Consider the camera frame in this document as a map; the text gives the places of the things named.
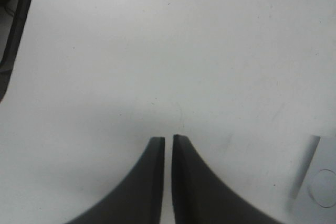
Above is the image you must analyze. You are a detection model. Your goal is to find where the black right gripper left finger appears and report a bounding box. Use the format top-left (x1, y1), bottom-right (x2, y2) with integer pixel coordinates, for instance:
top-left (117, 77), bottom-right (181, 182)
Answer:
top-left (70, 137), bottom-right (165, 223)

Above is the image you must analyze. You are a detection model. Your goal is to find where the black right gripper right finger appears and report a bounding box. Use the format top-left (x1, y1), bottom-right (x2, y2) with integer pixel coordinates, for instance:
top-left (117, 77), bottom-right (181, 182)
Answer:
top-left (171, 135), bottom-right (277, 223)

